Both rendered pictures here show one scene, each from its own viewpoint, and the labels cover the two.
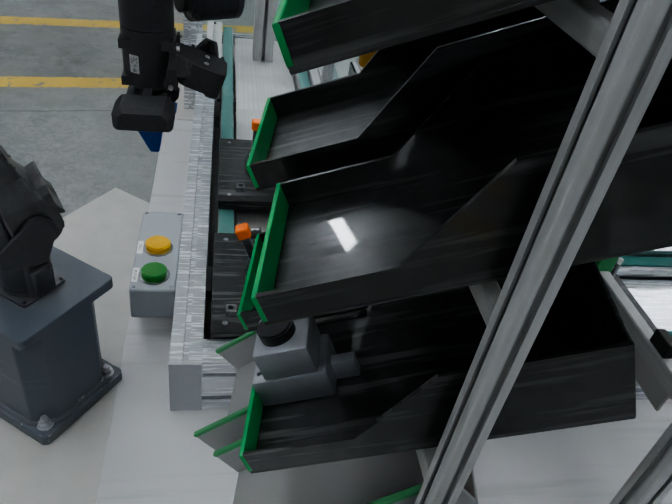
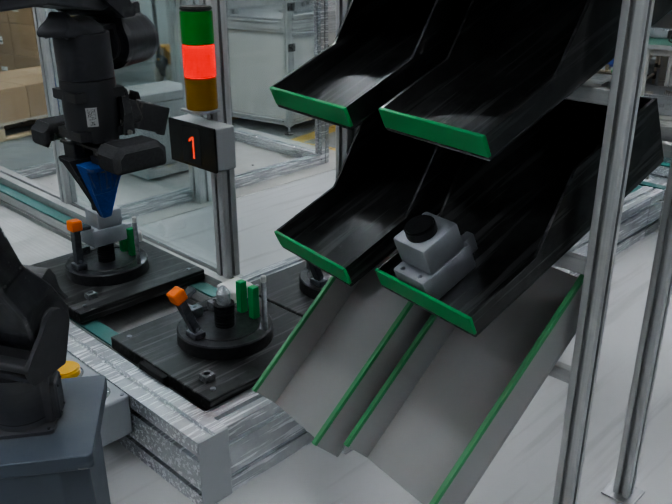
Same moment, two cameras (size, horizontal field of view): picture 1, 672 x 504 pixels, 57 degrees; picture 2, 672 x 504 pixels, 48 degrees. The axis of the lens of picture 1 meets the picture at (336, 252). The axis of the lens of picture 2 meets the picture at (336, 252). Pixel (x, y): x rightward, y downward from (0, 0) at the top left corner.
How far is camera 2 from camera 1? 0.49 m
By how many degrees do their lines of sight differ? 31
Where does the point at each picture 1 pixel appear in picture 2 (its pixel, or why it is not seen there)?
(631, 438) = not seen: hidden behind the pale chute
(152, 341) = (117, 474)
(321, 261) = (473, 124)
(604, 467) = not seen: hidden behind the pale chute
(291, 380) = (449, 264)
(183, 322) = (170, 411)
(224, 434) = (340, 426)
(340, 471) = (473, 367)
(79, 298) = (97, 401)
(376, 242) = (495, 99)
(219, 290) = (175, 371)
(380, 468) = (507, 336)
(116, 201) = not seen: outside the picture
